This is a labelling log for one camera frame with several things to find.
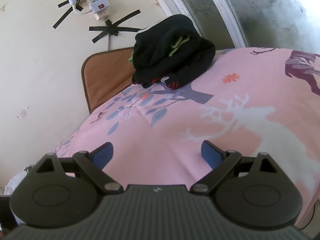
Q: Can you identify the black tape cross on wall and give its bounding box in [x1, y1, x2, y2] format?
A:
[89, 9, 141, 43]

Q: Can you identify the white power strip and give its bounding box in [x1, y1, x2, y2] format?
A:
[86, 0, 110, 21]

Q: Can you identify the black red patterned folded garment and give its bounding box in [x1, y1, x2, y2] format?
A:
[132, 66, 201, 90]

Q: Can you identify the folded grey white t-shirt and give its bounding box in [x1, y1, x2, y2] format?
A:
[4, 165, 33, 196]

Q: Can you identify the black green white knit sweater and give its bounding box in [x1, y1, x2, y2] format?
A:
[132, 14, 216, 87]

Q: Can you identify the brown cushion pad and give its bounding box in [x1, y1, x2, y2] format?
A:
[81, 47, 135, 113]

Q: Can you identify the pink floral bed sheet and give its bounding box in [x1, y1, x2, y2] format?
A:
[54, 48, 319, 221]

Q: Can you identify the upper black tape cross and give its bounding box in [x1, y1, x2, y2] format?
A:
[53, 0, 84, 29]

